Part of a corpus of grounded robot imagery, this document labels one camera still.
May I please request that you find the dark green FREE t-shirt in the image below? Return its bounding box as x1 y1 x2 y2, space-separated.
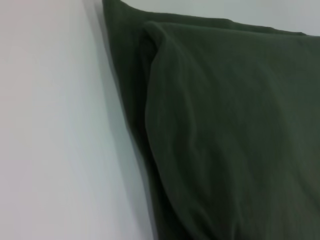
101 0 320 240

